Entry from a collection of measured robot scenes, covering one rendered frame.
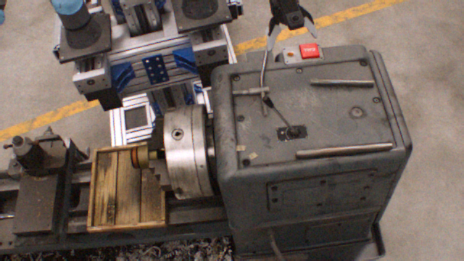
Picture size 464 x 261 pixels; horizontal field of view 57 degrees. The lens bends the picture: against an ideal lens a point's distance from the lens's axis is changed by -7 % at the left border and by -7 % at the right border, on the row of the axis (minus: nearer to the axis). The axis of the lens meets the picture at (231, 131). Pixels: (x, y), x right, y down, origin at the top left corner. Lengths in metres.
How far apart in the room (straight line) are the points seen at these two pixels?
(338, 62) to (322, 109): 0.20
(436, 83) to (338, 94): 1.87
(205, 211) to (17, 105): 2.21
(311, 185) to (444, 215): 1.45
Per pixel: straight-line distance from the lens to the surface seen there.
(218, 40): 1.82
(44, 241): 1.78
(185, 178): 1.43
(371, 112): 1.42
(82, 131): 3.18
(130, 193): 1.77
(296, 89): 1.46
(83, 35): 1.88
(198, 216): 1.69
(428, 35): 3.56
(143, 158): 1.55
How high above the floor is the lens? 2.39
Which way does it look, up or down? 56 degrees down
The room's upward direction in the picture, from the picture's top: 11 degrees counter-clockwise
